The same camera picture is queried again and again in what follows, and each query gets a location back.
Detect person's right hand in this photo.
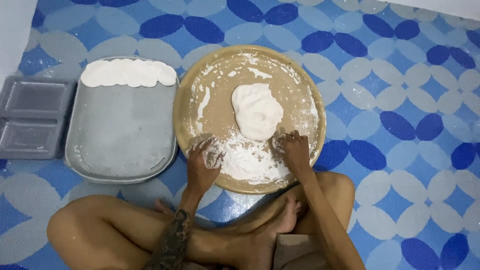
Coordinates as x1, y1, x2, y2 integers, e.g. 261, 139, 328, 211
272, 130, 315, 180

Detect person's left hand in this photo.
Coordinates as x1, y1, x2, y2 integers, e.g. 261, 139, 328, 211
185, 137, 226, 196

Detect white dough lump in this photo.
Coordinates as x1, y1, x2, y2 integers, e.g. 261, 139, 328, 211
231, 83, 284, 142

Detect loose white flour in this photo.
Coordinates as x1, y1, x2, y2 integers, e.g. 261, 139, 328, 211
189, 129, 319, 185

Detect round tan tray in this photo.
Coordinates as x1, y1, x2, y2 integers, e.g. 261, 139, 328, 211
173, 45, 327, 195

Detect person's right leg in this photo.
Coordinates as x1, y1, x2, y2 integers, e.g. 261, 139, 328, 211
154, 171, 356, 241

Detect person's leg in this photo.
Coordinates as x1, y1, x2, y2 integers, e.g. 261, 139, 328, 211
154, 171, 356, 241
46, 194, 302, 270

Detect grey rectangular metal tray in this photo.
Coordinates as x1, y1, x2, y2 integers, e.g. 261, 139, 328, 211
64, 56, 180, 185

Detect tan shorts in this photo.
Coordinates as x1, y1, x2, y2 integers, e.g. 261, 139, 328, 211
272, 233, 331, 270

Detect row of white dough discs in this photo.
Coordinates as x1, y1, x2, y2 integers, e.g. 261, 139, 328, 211
80, 58, 178, 88

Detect blue patterned floor mat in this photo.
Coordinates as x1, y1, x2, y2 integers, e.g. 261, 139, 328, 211
0, 0, 480, 270

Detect person's left leg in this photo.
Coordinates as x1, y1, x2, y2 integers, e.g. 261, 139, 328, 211
46, 194, 302, 270

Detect clear plastic compartment container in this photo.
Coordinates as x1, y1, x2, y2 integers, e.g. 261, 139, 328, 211
0, 76, 77, 160

